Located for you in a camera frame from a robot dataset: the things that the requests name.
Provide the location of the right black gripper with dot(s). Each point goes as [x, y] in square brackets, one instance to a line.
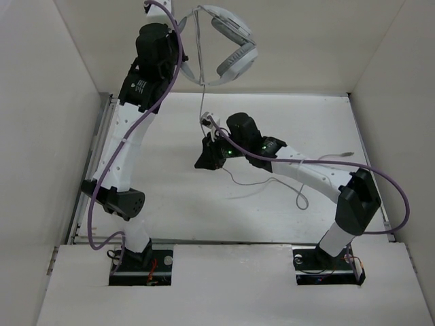
[210, 159]

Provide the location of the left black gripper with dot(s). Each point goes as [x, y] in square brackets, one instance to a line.
[172, 35]

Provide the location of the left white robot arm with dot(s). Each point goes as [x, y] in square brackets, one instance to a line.
[147, 83]

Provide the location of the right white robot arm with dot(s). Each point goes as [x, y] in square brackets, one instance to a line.
[354, 193]

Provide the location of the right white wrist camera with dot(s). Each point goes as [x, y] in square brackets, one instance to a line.
[208, 122]

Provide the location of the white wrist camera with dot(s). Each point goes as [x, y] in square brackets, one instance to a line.
[157, 9]
[208, 122]

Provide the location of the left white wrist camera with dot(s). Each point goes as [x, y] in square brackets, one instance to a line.
[157, 9]

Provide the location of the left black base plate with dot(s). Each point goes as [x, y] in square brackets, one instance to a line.
[156, 272]

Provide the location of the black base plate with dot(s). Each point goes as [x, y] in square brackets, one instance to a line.
[310, 270]
[156, 272]

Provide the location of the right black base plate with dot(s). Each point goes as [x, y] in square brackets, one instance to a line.
[310, 270]

